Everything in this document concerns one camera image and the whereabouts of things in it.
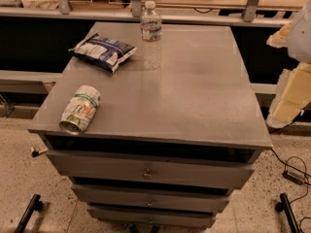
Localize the grey drawer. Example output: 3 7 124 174
86 206 216 228
47 150 254 189
71 184 228 214

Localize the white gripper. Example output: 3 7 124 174
266 0 311 128

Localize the blue white chip bag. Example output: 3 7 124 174
69 33 137 73

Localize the small side handle peg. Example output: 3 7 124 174
30 147 48 157

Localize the top grey drawer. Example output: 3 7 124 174
47 150 254 189

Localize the grey drawer cabinet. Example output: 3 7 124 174
30 24 271 217

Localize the middle grey drawer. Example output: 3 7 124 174
71 184 228 214

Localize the grey metal shelf rail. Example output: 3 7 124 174
0 0 296 25

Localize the clear plastic water bottle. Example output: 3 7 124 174
140 1 162 70

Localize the bottom grey drawer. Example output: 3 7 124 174
86 206 216 228

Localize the white green soda can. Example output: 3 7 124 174
59 85 101 135

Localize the black left base leg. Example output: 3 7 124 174
14 194 43 233

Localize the black base leg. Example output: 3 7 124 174
14 194 43 233
275 193 300 233

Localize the black right base leg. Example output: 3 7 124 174
275 193 300 233

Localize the black power adapter with cable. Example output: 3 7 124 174
270 149 311 233

